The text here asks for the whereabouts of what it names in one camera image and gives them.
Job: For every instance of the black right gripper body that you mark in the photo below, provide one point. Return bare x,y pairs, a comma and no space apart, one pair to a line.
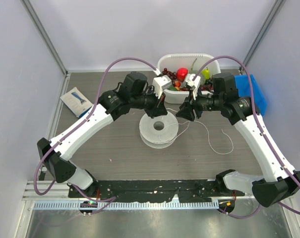
197,104

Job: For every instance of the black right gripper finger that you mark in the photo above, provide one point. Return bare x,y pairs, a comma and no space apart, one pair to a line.
183,115
185,107

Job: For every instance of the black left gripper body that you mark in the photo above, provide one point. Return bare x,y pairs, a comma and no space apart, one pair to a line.
157,102

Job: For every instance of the white perforated cable spool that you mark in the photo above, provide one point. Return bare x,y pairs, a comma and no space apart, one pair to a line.
159,132

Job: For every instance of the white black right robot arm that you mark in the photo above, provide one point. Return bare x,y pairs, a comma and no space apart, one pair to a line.
279,179

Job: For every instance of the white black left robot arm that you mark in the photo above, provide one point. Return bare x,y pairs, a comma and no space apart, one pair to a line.
133,93

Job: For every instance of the green netted melon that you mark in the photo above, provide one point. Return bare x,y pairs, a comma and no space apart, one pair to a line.
198,74

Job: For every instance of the small peach fruit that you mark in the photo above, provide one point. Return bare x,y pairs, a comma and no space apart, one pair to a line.
177,84

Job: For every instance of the black grape bunch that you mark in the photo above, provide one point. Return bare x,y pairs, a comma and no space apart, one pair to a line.
209,82

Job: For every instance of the yellow green pear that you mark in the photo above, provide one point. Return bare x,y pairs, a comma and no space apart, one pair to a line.
206,73

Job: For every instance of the dark red grape bunch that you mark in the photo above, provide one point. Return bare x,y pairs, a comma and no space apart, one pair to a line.
171,75

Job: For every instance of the red apple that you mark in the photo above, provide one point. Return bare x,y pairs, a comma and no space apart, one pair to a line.
181,74

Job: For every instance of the white plastic fruit basket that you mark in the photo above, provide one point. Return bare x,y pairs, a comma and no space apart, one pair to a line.
193,62

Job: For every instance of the white blue razor package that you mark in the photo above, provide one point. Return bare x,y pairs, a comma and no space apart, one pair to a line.
76,102

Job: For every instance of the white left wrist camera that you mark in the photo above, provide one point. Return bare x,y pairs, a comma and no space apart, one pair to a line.
161,83

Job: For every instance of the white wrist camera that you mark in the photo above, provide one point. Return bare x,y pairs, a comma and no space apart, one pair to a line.
192,82
161,83

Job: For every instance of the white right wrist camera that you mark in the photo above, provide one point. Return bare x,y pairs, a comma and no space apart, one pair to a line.
192,82

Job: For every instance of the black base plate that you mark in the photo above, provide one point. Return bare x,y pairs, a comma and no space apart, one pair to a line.
159,191

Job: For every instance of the white slotted cable duct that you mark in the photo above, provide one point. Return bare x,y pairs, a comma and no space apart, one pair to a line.
83,205

